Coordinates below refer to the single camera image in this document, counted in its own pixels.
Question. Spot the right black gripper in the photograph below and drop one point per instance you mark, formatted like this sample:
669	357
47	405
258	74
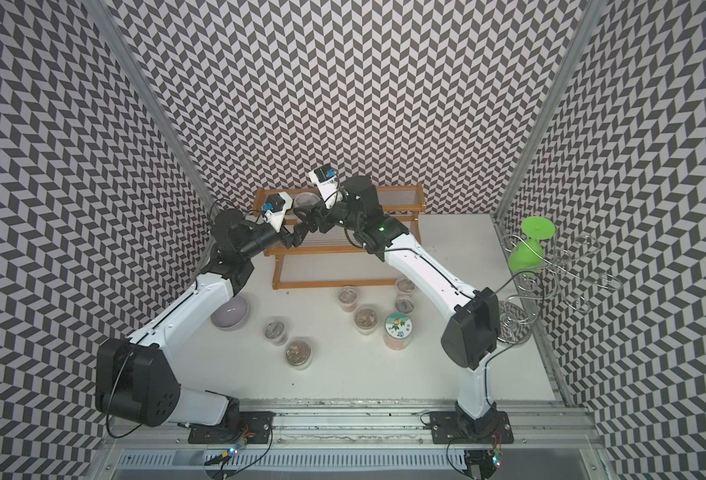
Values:
325	224

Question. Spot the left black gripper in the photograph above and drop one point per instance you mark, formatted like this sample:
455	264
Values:
287	239

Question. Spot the clear seed container red label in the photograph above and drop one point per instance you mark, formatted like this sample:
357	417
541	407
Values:
305	206

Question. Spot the orange wooden tiered shelf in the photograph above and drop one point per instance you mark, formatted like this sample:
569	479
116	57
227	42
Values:
405	202

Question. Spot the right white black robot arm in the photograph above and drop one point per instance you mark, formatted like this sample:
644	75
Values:
472	316

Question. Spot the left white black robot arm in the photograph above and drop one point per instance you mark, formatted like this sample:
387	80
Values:
135	379

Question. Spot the clear seed container beige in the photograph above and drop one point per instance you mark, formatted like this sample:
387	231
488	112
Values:
366	320

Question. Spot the clear seed container front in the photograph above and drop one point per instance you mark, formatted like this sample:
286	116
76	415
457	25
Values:
298	353

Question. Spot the lilac stacked bowls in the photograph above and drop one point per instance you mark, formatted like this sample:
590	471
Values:
232	315

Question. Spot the pink jar floral lid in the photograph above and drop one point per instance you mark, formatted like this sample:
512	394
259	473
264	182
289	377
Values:
398	329

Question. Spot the green plastic goblet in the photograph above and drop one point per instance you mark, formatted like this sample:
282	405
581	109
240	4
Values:
528	254

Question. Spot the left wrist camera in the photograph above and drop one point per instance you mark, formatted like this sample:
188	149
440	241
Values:
275	208

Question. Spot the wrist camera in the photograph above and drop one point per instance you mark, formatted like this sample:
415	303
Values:
275	208
326	180

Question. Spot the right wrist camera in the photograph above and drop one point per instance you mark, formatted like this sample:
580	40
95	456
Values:
326	180

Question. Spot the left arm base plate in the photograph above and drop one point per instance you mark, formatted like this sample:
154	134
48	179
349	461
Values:
256	426

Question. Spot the aluminium front rail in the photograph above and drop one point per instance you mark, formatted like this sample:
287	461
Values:
328	423

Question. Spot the silver wire cup rack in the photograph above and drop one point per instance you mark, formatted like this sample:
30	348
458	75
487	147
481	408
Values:
525	297

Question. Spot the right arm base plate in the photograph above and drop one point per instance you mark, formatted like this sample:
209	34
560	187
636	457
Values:
446	427

